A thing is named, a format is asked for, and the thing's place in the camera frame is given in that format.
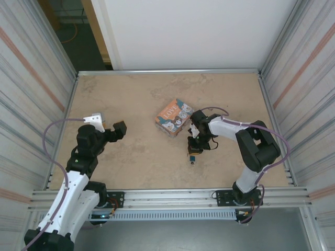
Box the wooden door frame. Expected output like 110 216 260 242
81 0 112 65

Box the aluminium corner post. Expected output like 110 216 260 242
260 0 305 76

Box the printed LOVE gift box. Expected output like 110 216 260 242
154 98 194 139

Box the wooden furniture piece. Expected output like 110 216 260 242
49 0 61 31

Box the yellow floor cable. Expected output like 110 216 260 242
62 22 80 44

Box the aluminium back rail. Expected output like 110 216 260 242
77 68 262 77

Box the grey slotted cable duct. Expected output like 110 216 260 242
86 209 238 222

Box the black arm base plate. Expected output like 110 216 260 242
214 189 262 208
104 191 125 209

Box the aluminium side rail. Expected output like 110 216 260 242
46 74 80 190
257 73 300 188

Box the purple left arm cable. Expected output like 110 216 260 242
25 118 87 249

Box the grey metal sheet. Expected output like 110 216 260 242
70 208 314 251

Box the striped side panel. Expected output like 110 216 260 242
0 0 76 251
261 0 335 251

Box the aluminium front rail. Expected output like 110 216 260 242
30 186 314 211

